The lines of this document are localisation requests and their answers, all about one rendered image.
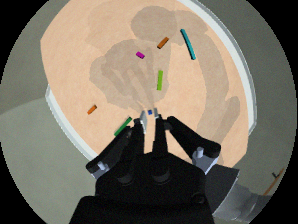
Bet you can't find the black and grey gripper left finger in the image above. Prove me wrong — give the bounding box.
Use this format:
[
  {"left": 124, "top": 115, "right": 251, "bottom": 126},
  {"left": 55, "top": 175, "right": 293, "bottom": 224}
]
[{"left": 86, "top": 110, "right": 148, "bottom": 183}]

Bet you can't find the turquoise rod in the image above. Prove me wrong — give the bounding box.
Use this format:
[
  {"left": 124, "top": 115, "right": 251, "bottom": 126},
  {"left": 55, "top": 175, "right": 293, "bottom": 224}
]
[{"left": 180, "top": 29, "right": 196, "bottom": 60}]

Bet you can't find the short magenta rod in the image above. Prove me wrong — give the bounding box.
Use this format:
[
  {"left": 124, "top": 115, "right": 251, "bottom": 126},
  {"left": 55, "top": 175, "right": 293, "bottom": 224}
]
[{"left": 136, "top": 51, "right": 145, "bottom": 59}]

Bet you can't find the orange rod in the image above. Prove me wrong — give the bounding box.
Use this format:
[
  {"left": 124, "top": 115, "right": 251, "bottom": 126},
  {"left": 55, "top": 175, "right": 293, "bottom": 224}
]
[
  {"left": 87, "top": 105, "right": 97, "bottom": 115},
  {"left": 157, "top": 37, "right": 169, "bottom": 49}
]

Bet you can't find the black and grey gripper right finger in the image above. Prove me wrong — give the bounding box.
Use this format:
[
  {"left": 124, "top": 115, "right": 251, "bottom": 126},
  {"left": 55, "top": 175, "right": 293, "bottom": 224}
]
[{"left": 149, "top": 108, "right": 221, "bottom": 182}]

